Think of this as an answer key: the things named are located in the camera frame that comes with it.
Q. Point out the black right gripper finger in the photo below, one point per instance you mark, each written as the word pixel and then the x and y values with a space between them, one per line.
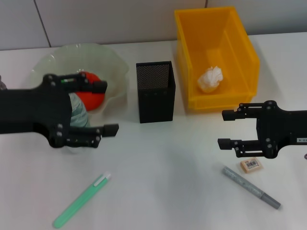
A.
pixel 224 144
pixel 227 115

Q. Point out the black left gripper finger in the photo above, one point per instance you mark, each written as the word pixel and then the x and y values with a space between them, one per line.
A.
pixel 99 87
pixel 110 130

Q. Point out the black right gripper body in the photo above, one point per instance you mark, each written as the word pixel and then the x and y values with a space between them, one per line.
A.
pixel 283 129

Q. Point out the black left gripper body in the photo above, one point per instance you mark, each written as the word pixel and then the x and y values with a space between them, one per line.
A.
pixel 31 110

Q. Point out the orange toy fruit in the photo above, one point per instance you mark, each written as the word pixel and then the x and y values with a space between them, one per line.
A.
pixel 96 100

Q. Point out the clear bottle with green label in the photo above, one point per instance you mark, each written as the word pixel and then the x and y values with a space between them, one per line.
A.
pixel 79 115

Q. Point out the beige eraser with barcode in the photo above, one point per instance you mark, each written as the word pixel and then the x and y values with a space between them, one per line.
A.
pixel 250 166

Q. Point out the white paper ball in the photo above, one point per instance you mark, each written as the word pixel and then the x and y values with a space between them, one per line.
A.
pixel 211 80

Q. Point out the green pen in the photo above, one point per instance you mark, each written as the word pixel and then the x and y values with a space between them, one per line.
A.
pixel 79 203

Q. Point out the green glass fruit plate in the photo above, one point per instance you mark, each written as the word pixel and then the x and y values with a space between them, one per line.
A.
pixel 108 64

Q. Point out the grey marker pen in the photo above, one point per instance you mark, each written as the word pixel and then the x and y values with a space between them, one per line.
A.
pixel 247 187

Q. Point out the black mesh pen holder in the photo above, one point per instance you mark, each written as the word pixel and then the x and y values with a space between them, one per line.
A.
pixel 156 100

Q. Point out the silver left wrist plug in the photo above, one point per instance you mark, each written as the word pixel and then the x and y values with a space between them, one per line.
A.
pixel 2 83

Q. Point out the yellow plastic bin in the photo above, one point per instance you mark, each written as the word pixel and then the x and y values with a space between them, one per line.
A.
pixel 204 48

